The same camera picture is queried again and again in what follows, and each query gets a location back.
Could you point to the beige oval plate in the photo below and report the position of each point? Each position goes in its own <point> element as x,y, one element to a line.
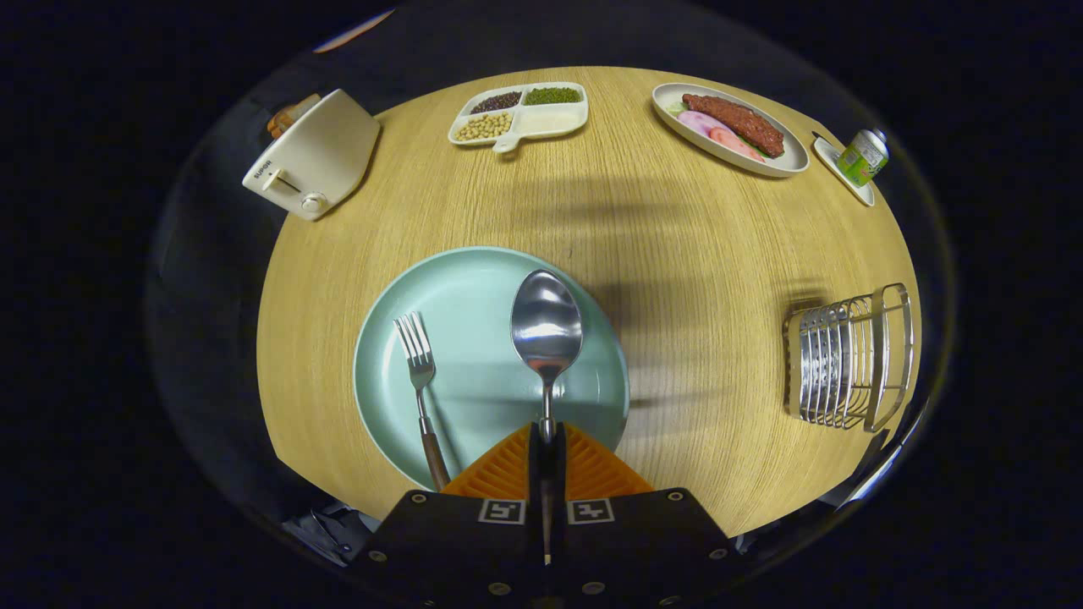
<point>791,156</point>

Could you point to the light green round plate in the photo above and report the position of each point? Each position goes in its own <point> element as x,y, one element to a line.
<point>474,296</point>

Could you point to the white divided snack tray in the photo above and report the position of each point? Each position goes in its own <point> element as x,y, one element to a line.
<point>550,123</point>

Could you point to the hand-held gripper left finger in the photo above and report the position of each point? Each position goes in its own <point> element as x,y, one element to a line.
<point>448,541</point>

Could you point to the browned toast slices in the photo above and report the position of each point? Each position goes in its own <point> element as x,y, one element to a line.
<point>288,118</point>

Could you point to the cream white toaster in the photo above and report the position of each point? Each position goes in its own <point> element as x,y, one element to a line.
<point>321,161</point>

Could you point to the pile of yellow soybeans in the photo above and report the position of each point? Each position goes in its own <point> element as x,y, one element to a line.
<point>484,127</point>

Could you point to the small white dish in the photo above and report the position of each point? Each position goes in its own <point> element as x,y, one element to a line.
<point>833,165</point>

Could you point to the pile of green beans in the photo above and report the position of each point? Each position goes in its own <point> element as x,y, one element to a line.
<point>552,96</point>

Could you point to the pile of dark red beans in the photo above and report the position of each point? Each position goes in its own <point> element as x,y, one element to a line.
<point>497,102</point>

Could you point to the pink ham slices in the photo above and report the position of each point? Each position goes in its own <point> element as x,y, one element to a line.
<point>711,131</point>

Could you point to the silver spoon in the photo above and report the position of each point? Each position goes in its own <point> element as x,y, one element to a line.
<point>546,321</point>

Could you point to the brown steak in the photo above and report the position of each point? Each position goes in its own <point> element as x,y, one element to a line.
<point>736,123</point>

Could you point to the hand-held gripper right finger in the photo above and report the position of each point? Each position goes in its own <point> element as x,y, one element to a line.
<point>651,541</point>

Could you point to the dark chair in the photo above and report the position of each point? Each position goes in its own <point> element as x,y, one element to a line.
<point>334,533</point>

